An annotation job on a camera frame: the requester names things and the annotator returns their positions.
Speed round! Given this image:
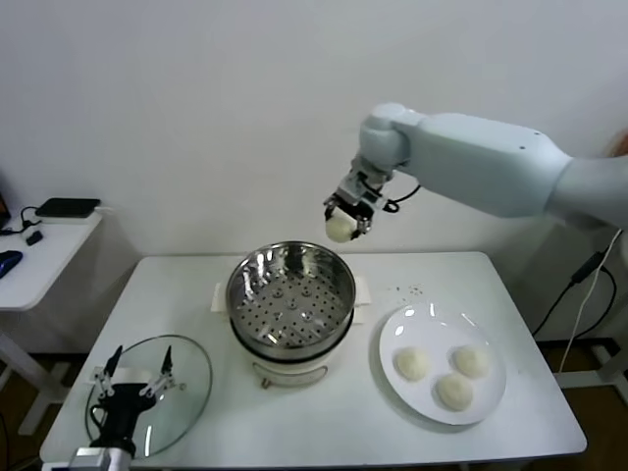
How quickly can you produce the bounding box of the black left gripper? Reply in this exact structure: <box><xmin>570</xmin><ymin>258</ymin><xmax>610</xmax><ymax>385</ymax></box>
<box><xmin>90</xmin><ymin>345</ymin><xmax>187</xmax><ymax>450</ymax></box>

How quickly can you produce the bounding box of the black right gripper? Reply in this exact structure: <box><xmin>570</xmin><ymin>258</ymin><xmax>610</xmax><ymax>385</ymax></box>
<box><xmin>322</xmin><ymin>156</ymin><xmax>394</xmax><ymax>240</ymax></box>

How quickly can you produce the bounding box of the white steamed baozi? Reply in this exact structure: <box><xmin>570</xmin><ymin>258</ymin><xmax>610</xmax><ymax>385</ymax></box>
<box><xmin>394</xmin><ymin>345</ymin><xmax>433</xmax><ymax>383</ymax></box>
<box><xmin>435</xmin><ymin>373</ymin><xmax>475</xmax><ymax>411</ymax></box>
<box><xmin>450</xmin><ymin>345</ymin><xmax>492</xmax><ymax>380</ymax></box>
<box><xmin>324</xmin><ymin>208</ymin><xmax>359</xmax><ymax>242</ymax></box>

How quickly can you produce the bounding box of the stainless steel steamer basket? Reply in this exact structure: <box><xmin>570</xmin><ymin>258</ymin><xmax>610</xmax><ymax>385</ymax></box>
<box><xmin>226</xmin><ymin>240</ymin><xmax>357</xmax><ymax>348</ymax></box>

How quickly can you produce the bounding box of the round glass pot lid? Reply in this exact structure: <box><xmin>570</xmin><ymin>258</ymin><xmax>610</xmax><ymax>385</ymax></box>
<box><xmin>84</xmin><ymin>335</ymin><xmax>214</xmax><ymax>461</ymax></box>

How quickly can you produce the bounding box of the white round plate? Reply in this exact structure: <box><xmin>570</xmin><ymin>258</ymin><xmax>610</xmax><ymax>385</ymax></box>
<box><xmin>378</xmin><ymin>302</ymin><xmax>508</xmax><ymax>426</ymax></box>

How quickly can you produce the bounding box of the white side table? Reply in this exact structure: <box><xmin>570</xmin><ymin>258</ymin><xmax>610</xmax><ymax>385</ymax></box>
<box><xmin>0</xmin><ymin>210</ymin><xmax>105</xmax><ymax>438</ymax></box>

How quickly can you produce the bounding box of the white electric cooker pot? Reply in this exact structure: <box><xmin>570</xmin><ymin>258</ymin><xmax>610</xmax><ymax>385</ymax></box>
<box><xmin>210</xmin><ymin>277</ymin><xmax>373</xmax><ymax>392</ymax></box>

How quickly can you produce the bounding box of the flat white box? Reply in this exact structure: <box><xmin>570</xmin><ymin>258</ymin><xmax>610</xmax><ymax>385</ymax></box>
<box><xmin>38</xmin><ymin>206</ymin><xmax>117</xmax><ymax>228</ymax></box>

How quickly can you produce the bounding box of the blue computer mouse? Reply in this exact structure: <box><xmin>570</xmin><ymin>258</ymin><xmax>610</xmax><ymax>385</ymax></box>
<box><xmin>0</xmin><ymin>250</ymin><xmax>25</xmax><ymax>281</ymax></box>

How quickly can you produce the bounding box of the flat black box device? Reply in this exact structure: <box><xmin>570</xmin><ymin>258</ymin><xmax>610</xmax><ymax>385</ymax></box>
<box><xmin>36</xmin><ymin>198</ymin><xmax>102</xmax><ymax>220</ymax></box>

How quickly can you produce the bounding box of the dark laptop edge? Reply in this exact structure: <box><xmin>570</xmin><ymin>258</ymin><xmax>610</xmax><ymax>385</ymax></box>
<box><xmin>0</xmin><ymin>169</ymin><xmax>13</xmax><ymax>232</ymax></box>

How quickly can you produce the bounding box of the orange bottle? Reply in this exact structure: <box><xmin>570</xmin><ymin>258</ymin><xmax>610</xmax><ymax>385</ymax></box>
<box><xmin>605</xmin><ymin>128</ymin><xmax>628</xmax><ymax>159</ymax></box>

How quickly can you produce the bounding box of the white lid handle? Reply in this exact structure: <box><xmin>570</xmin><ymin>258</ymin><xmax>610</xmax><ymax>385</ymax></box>
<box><xmin>90</xmin><ymin>367</ymin><xmax>156</xmax><ymax>389</ymax></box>

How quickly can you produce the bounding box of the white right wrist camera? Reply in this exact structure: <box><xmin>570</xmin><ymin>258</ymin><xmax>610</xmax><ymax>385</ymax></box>
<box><xmin>361</xmin><ymin>191</ymin><xmax>397</xmax><ymax>215</ymax></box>

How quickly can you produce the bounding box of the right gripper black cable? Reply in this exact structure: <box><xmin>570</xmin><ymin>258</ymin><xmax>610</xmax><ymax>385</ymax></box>
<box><xmin>382</xmin><ymin>181</ymin><xmax>423</xmax><ymax>215</ymax></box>

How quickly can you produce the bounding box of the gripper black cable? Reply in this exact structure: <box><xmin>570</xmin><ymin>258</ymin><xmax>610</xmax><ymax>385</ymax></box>
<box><xmin>89</xmin><ymin>404</ymin><xmax>109</xmax><ymax>434</ymax></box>
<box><xmin>382</xmin><ymin>181</ymin><xmax>423</xmax><ymax>215</ymax></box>

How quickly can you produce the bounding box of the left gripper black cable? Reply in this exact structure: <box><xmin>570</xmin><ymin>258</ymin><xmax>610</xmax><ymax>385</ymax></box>
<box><xmin>89</xmin><ymin>404</ymin><xmax>109</xmax><ymax>434</ymax></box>

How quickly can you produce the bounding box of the thin black desk cable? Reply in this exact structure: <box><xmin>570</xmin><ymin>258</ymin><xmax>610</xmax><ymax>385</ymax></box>
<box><xmin>0</xmin><ymin>206</ymin><xmax>44</xmax><ymax>238</ymax></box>

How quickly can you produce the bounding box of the black power adapter cable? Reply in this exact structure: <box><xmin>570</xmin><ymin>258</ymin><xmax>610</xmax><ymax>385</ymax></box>
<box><xmin>532</xmin><ymin>250</ymin><xmax>617</xmax><ymax>340</ymax></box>

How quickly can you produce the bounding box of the white desk with frame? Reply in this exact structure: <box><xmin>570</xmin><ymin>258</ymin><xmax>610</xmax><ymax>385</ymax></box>
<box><xmin>553</xmin><ymin>223</ymin><xmax>628</xmax><ymax>390</ymax></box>

